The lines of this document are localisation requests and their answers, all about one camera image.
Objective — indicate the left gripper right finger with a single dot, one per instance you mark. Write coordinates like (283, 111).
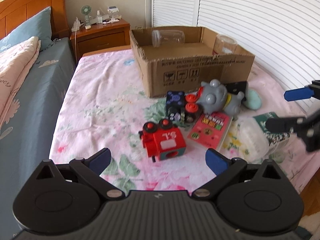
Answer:
(227, 171)

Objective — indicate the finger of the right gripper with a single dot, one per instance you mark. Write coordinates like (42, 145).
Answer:
(287, 125)
(298, 94)

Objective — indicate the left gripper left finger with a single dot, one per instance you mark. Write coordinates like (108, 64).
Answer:
(88, 172)

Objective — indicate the medical wipes plastic canister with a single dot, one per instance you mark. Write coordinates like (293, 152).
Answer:
(258, 141)

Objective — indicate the pink red book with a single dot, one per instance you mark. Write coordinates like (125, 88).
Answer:
(211, 130)

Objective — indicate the red toy cube robot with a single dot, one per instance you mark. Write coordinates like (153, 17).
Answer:
(162, 140)

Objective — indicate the grey elephant toy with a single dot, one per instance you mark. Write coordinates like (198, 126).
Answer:
(214, 97)

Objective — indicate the black toy cube robot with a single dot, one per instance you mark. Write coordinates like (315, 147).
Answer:
(182, 107)

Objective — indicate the teal oval object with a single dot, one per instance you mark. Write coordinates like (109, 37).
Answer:
(253, 100)

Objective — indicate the black rectangular case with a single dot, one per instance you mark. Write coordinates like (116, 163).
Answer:
(236, 87)

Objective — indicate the blue bed sheet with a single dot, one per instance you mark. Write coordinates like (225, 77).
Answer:
(27, 132)

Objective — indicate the cardboard box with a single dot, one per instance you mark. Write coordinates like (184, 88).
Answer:
(183, 66)

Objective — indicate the pink floral quilt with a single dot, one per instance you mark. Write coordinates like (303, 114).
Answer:
(15, 65)

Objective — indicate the wooden nightstand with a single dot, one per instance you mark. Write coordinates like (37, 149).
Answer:
(102, 36)

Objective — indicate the white power strip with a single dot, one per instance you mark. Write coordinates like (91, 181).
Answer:
(76, 25)

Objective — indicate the clear plastic jar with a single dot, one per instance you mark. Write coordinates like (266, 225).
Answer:
(166, 37)

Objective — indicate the clear spray bottle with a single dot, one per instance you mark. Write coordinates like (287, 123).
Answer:
(99, 17)

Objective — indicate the blue pillow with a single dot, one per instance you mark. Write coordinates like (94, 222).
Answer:
(39, 25)

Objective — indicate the small green desk fan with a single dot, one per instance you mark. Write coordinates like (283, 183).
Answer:
(86, 11)

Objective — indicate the white box on nightstand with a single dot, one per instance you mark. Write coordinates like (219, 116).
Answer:
(113, 11)

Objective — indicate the wooden headboard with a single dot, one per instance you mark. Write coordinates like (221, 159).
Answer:
(15, 12)

